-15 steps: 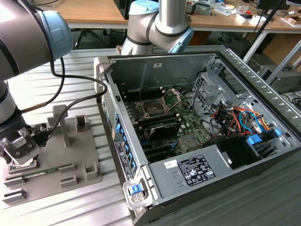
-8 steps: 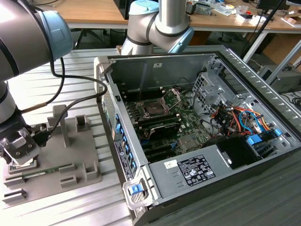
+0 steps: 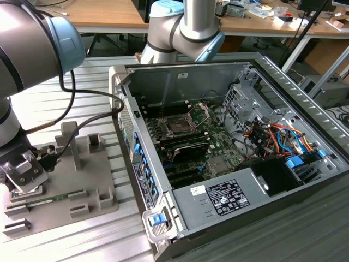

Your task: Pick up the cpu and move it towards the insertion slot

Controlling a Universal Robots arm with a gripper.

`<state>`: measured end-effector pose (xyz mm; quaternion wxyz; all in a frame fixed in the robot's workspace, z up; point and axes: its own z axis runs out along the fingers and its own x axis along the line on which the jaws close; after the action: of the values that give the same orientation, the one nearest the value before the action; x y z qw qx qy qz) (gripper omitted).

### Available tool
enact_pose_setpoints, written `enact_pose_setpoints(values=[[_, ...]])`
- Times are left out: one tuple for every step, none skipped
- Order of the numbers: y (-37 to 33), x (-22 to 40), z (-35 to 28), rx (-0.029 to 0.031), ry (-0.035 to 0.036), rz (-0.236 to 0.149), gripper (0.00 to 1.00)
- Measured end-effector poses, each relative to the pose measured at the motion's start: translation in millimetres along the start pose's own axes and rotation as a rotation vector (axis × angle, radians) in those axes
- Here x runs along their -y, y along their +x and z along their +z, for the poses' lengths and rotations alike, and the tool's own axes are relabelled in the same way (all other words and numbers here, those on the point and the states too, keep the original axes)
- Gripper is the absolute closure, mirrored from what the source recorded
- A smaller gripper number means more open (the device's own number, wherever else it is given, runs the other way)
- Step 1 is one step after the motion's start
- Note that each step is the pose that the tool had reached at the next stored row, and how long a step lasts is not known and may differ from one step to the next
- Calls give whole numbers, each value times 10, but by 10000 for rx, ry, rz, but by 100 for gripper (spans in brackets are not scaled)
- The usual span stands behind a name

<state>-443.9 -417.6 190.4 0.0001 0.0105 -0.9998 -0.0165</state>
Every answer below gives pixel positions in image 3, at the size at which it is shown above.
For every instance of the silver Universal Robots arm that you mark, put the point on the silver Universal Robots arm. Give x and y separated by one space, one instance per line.
27 49

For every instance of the perforated metal drive cage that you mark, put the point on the perforated metal drive cage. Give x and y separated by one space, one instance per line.
240 109

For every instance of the brown cardboard box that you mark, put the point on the brown cardboard box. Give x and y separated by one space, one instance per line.
327 57

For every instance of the square chipset heatsink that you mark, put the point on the square chipset heatsink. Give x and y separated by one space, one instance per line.
218 165

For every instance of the CPU socket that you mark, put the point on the CPU socket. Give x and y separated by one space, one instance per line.
178 126

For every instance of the thin metal locking lever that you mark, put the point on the thin metal locking lever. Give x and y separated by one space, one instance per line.
162 110

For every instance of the black slanted stand pole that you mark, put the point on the black slanted stand pole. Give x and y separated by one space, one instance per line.
302 35

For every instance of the grey power supply unit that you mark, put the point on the grey power supply unit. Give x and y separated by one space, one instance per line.
191 210

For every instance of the grey computer beside table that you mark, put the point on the grey computer beside table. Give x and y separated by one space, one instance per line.
332 94

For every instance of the long wooden desk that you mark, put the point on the long wooden desk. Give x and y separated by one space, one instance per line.
114 13

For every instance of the green motherboard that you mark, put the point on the green motherboard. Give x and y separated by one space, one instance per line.
218 142

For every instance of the green RAM stick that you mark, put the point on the green RAM stick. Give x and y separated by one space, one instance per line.
46 199

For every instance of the white box with red part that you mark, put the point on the white box with red part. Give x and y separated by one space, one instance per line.
286 22

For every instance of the blue case latch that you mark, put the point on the blue case latch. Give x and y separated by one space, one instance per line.
158 219

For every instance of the black installed RAM sticks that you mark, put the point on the black installed RAM sticks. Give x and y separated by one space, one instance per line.
182 137

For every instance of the small blue clip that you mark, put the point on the small blue clip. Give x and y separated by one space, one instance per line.
321 152

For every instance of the blue disk carrier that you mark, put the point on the blue disk carrier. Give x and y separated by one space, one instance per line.
294 162

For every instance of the grey parts rack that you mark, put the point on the grey parts rack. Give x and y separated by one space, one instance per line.
81 180

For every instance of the white desk frame leg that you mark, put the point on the white desk frame leg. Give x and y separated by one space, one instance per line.
297 52

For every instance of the silver square CPU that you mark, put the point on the silver square CPU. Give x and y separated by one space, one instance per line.
32 190

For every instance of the open grey PC case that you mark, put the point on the open grey PC case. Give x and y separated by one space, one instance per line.
286 207

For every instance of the grey device on desk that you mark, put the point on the grey device on desk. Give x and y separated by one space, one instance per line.
235 11

